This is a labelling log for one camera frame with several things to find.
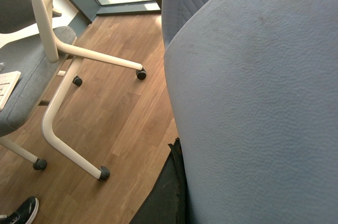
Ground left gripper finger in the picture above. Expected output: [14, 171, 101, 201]
[130, 138, 187, 223]

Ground light blue slipper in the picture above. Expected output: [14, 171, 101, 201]
[162, 0, 337, 223]

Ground black white sneaker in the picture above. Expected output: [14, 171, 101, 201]
[1, 196, 39, 224]

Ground grey white office chair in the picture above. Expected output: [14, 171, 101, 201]
[1, 0, 146, 181]

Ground white keyboard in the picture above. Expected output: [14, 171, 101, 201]
[1, 71, 21, 110]

